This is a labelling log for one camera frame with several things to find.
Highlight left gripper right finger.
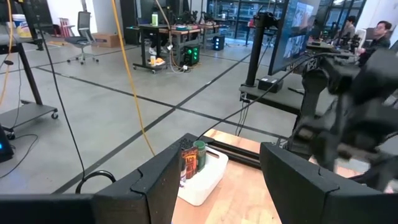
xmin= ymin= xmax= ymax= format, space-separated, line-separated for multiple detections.
xmin=259 ymin=141 xmax=348 ymax=224

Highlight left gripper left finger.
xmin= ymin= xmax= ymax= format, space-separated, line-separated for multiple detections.
xmin=93 ymin=143 xmax=183 ymax=224

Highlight orange-brown food item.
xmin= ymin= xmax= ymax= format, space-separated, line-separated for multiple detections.
xmin=182 ymin=146 xmax=199 ymax=180

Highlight green-lid spice jar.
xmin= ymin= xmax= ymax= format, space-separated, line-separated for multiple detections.
xmin=193 ymin=139 xmax=207 ymax=172

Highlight white plastic bin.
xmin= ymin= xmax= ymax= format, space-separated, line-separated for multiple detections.
xmin=177 ymin=146 xmax=229 ymax=207

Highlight grey desk top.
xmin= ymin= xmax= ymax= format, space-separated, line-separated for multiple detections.
xmin=238 ymin=70 xmax=340 ymax=116

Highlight black desk device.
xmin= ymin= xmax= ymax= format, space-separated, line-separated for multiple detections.
xmin=257 ymin=76 xmax=284 ymax=93

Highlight green-lit computer tower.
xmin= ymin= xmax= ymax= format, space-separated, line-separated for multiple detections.
xmin=182 ymin=44 xmax=201 ymax=67

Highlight black monitor stand pole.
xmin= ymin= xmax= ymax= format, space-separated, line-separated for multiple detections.
xmin=244 ymin=12 xmax=279 ymax=88

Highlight black device blue light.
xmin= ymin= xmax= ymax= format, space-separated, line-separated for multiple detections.
xmin=0 ymin=124 xmax=15 ymax=164

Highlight brown cardboard box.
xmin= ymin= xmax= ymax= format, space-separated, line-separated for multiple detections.
xmin=91 ymin=32 xmax=121 ymax=49

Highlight large black monitor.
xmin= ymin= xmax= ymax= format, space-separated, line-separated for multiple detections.
xmin=267 ymin=0 xmax=323 ymax=77

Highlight black-legged wooden workbench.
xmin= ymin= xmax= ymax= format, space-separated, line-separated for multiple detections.
xmin=132 ymin=23 xmax=203 ymax=75

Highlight blue-lit computer tower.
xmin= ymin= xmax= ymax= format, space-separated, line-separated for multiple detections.
xmin=213 ymin=35 xmax=226 ymax=52

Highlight black rolling stand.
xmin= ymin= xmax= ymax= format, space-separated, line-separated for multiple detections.
xmin=0 ymin=0 xmax=59 ymax=140

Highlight person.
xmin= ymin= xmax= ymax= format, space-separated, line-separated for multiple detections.
xmin=357 ymin=20 xmax=394 ymax=68
xmin=335 ymin=15 xmax=358 ymax=43

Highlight grey office chair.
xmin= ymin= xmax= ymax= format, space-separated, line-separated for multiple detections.
xmin=64 ymin=11 xmax=100 ymax=65

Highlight background storage racks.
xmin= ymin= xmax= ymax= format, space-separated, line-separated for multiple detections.
xmin=206 ymin=0 xmax=280 ymax=41

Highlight white yellow wipes tub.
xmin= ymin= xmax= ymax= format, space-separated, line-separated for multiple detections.
xmin=12 ymin=14 xmax=32 ymax=39

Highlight black cable with coil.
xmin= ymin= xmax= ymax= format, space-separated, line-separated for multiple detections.
xmin=39 ymin=18 xmax=116 ymax=194

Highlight black table frame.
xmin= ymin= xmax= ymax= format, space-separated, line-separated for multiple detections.
xmin=198 ymin=135 xmax=280 ymax=170

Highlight black cables under desk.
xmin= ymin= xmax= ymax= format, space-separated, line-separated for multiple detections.
xmin=234 ymin=99 xmax=251 ymax=138

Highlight black cable bundle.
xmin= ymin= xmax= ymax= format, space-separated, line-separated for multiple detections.
xmin=196 ymin=51 xmax=343 ymax=141

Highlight thin black floor cable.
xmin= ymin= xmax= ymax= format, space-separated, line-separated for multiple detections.
xmin=0 ymin=133 xmax=39 ymax=180

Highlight thin yellow hanging cable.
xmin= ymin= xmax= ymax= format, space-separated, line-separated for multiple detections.
xmin=0 ymin=0 xmax=14 ymax=106

